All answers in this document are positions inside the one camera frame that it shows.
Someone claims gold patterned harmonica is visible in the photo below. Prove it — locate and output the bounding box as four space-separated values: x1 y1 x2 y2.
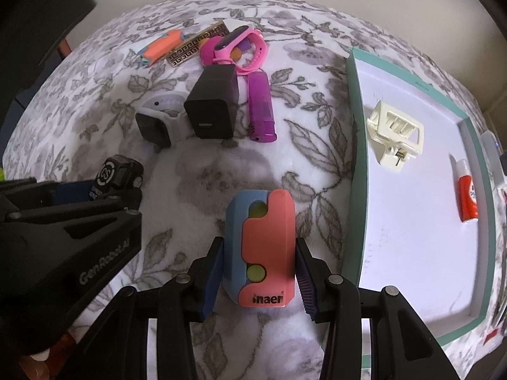
165 21 230 68

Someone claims pink and blue plastic case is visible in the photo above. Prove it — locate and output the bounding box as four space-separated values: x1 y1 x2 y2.
224 189 297 308

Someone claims black charger block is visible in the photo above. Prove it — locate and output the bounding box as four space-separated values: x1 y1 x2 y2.
183 64 241 140

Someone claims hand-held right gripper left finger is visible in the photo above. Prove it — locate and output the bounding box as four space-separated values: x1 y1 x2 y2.
67 237 226 380

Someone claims magenta round toy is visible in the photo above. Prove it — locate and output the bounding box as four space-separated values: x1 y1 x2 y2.
199 36 222 67

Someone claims cream hair claw clip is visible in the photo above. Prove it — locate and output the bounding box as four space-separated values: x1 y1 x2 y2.
365 101 425 167

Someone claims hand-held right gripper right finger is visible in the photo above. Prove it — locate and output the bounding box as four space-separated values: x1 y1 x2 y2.
295 238 450 380

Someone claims small black gadget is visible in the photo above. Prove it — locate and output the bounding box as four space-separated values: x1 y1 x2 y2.
90 154 144 202

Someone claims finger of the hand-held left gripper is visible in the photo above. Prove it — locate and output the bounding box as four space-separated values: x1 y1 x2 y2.
0 179 98 207
79 188 143 212

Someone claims purple plastic tube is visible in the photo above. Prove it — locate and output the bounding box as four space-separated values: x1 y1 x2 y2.
247 72 277 143

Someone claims dark cabinet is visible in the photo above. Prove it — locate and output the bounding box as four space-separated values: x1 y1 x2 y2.
0 0 98 135

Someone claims orange and blue eraser case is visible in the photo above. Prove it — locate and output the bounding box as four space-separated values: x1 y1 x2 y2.
137 29 187 67

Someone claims red and white tube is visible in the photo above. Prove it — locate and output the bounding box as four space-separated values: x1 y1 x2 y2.
450 154 479 223

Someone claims pink toy figure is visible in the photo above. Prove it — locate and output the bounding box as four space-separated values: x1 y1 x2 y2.
213 26 265 74

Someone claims teal and white box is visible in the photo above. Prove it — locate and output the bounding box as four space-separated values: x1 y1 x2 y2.
346 47 500 344

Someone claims floral fleece blanket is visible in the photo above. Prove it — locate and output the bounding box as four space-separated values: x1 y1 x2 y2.
2 0 507 380

